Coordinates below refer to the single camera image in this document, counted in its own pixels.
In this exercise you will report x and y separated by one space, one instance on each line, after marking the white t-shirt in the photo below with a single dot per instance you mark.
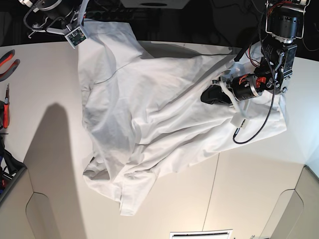
144 114

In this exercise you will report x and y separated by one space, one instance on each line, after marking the white vent grille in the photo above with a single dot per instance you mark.
221 234

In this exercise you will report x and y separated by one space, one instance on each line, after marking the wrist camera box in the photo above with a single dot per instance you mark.
239 121
76 36

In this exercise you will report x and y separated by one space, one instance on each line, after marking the black bag at left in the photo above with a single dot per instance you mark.
10 170

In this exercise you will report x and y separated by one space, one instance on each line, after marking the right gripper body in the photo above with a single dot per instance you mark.
59 16

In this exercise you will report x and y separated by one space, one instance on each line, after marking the red handled cutter tool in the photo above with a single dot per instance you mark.
6 117

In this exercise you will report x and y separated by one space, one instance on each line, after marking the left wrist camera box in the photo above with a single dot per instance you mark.
239 121

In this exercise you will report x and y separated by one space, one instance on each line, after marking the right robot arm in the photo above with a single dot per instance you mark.
59 16

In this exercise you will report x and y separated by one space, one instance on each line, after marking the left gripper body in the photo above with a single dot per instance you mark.
241 90

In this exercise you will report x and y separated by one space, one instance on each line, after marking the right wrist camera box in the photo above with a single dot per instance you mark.
76 36

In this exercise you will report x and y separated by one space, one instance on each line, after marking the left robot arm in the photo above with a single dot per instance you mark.
281 23

